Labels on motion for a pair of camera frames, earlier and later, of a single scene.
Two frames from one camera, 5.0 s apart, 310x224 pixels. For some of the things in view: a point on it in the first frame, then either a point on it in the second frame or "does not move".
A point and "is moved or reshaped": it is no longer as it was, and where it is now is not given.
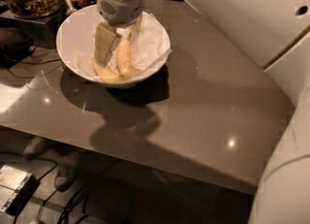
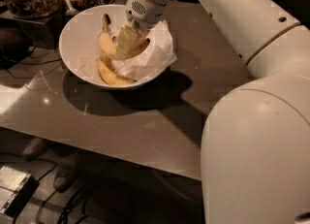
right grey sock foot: x=67 y=171 does not move
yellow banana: x=124 y=57 is moved or reshaped
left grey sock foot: x=37 y=146 does not move
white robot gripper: x=124 y=9 -> x=144 y=12
